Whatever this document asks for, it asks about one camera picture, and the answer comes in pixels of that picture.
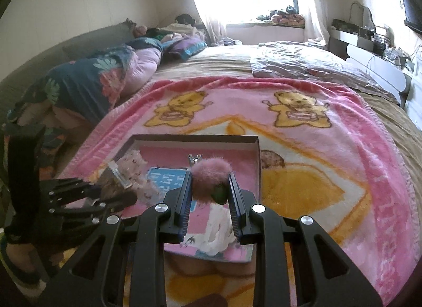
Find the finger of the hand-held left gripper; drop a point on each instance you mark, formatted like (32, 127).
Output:
(108, 206)
(75, 189)

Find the white plastic bag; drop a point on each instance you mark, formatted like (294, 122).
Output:
(216, 228)

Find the pink fluffy hair clip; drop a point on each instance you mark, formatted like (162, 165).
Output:
(207, 178)

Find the dark floral quilt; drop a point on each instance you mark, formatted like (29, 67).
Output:
(79, 86)

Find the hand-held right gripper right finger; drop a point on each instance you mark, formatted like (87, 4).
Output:
(233, 208)

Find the clothes pile on windowsill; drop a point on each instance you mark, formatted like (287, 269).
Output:
(283, 15)

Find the grey desk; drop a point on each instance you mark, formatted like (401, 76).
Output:
(352, 35)

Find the oval table mirror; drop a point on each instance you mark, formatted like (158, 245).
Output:
(362, 13)

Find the white dresser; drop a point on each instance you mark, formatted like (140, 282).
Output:
(413, 102)

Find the bed with tan sheet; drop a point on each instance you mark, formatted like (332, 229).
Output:
(224, 66)

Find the purple pillow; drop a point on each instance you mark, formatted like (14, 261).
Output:
(186, 46)

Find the pink bear printed blanket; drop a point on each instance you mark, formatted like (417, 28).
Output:
(313, 168)

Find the grey plush toy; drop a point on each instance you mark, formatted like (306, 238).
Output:
(130, 24)

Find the white sheer curtain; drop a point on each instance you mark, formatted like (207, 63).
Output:
(313, 7)
(211, 13)

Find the shallow pink cardboard box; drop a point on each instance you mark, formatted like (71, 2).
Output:
(230, 155)

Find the clear floral-print packet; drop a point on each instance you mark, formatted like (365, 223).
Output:
(133, 168)

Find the person's left forearm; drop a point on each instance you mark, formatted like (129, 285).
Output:
(23, 261)

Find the black television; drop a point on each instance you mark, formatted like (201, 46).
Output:
(412, 3)

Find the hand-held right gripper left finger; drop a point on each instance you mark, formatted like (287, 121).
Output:
(187, 208)

